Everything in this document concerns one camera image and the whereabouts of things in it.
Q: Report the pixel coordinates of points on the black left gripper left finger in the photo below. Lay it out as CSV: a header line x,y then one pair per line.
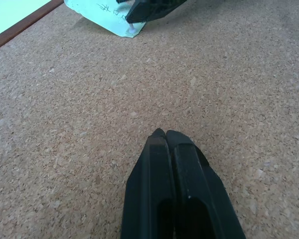
x,y
147,189

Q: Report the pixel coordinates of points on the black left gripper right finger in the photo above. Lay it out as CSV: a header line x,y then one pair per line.
x,y
201,199

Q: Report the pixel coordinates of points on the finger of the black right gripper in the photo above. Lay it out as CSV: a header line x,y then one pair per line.
x,y
154,10
123,1

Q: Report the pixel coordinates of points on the white pushpin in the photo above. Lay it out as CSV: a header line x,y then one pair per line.
x,y
132,30

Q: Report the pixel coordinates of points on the white paper with writing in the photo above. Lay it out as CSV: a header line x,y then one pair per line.
x,y
94,12

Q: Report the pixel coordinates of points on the cork board with wooden frame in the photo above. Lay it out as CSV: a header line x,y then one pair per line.
x,y
89,104

